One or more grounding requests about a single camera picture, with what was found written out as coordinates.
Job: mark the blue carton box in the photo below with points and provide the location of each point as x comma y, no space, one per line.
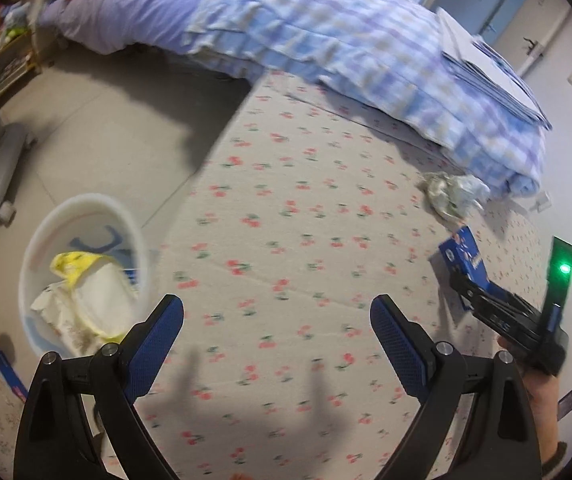
463,252

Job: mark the dark flat card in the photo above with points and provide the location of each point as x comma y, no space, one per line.
567,404

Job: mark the person's right hand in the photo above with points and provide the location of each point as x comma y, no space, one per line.
543,405

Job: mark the wooden shelf with toys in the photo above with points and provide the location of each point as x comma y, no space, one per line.
11,45

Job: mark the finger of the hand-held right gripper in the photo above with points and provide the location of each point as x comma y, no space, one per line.
473,295

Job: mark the blue plaid quilt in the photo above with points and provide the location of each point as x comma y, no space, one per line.
341,35

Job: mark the stack of folded papers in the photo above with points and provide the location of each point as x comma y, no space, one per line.
485,70

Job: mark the crushed yellow paper cup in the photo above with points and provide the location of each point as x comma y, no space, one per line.
101,290

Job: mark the person's right forearm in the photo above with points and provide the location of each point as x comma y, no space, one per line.
554,460

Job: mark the cherry print bed sheet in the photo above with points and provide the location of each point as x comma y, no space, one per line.
291,210

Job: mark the wall pipe valve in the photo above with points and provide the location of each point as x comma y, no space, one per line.
532,52

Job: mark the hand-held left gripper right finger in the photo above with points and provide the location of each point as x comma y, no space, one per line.
398,345

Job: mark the white crumpled paper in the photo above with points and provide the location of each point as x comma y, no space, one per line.
56,305

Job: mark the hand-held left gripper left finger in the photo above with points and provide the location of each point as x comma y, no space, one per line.
156,345

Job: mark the blue wrapper strip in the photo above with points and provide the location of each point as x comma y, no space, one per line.
8,370

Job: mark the crumpled clear plastic wrapper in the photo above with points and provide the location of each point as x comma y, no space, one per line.
453,190

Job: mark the white round trash bin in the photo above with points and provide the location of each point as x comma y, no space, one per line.
91,210

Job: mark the purple bed sheet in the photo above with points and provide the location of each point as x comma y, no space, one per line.
141,10

